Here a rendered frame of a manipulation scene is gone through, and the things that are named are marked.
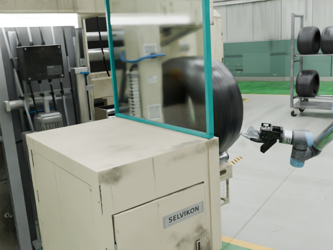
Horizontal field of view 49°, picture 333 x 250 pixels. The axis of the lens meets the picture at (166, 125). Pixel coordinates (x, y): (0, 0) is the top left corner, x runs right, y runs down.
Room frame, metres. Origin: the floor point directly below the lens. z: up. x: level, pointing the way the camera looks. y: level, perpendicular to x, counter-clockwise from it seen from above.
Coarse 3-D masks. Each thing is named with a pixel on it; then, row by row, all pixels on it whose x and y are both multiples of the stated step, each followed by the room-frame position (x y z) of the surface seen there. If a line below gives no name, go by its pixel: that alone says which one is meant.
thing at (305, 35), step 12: (300, 24) 7.37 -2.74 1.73; (300, 36) 6.86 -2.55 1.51; (312, 36) 6.75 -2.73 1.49; (324, 36) 6.60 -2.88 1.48; (300, 48) 6.86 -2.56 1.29; (312, 48) 6.76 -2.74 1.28; (324, 48) 6.61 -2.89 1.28; (300, 60) 7.37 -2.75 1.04; (300, 72) 6.95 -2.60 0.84; (312, 72) 6.84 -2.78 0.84; (300, 84) 6.80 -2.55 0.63; (312, 84) 6.73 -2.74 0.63; (300, 96) 6.96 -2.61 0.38; (312, 96) 6.85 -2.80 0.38; (324, 96) 6.97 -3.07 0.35; (300, 108) 7.33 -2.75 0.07; (312, 108) 6.68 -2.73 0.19; (324, 108) 6.55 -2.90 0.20
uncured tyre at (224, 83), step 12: (216, 60) 1.97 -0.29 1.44; (216, 72) 1.86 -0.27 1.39; (228, 72) 1.90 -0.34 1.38; (216, 84) 1.80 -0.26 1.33; (228, 84) 1.84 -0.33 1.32; (216, 96) 1.76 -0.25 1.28; (228, 96) 1.80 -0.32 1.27; (240, 96) 1.86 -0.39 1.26; (216, 108) 1.74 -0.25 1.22; (228, 108) 1.79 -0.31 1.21; (240, 108) 1.84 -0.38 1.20; (216, 120) 1.74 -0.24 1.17; (228, 120) 1.78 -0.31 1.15; (240, 120) 1.84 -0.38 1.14; (216, 132) 1.75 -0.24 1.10; (228, 132) 1.80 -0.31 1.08; (228, 144) 1.87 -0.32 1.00
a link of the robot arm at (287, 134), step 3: (285, 132) 1.84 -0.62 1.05; (288, 132) 1.84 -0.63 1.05; (291, 132) 1.84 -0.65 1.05; (285, 135) 1.83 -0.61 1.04; (288, 135) 1.83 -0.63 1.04; (291, 135) 1.83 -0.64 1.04; (285, 138) 1.83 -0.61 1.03; (288, 138) 1.82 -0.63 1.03; (291, 138) 1.82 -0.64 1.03; (282, 141) 1.84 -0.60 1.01; (285, 141) 1.83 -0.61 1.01; (288, 141) 1.82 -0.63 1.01
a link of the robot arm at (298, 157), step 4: (292, 148) 1.85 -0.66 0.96; (308, 148) 1.88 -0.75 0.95; (292, 152) 1.85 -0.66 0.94; (296, 152) 1.83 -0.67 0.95; (300, 152) 1.82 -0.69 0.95; (304, 152) 1.82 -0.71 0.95; (308, 152) 1.86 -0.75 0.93; (292, 156) 1.85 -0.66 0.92; (296, 156) 1.83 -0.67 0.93; (300, 156) 1.82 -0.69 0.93; (304, 156) 1.83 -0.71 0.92; (308, 156) 1.85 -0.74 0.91; (292, 160) 1.84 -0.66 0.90; (296, 160) 1.83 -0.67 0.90; (300, 160) 1.82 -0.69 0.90; (304, 160) 1.84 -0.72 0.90; (292, 164) 1.84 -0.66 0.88; (296, 164) 1.83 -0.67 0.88; (300, 164) 1.83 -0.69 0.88
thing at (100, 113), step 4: (112, 104) 2.23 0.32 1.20; (96, 108) 2.14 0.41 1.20; (100, 108) 2.11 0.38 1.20; (104, 108) 2.19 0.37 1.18; (108, 108) 2.21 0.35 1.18; (112, 108) 2.23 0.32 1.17; (96, 112) 2.14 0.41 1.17; (100, 112) 2.10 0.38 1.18; (104, 112) 2.06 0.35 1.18; (108, 112) 2.07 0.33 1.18; (112, 112) 2.08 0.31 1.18; (96, 116) 2.15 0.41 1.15; (100, 116) 2.11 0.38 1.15; (104, 116) 2.07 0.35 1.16; (108, 116) 2.07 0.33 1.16; (112, 116) 2.08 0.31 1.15; (96, 120) 2.15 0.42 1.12
